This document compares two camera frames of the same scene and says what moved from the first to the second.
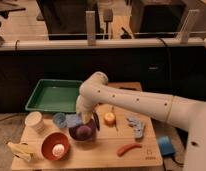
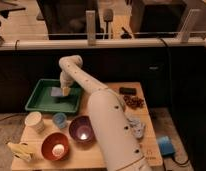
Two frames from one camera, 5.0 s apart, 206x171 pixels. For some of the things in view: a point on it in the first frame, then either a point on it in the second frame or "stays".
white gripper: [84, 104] to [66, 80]
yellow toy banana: [22, 150] stays
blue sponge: [166, 145] stays
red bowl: [55, 146] stays
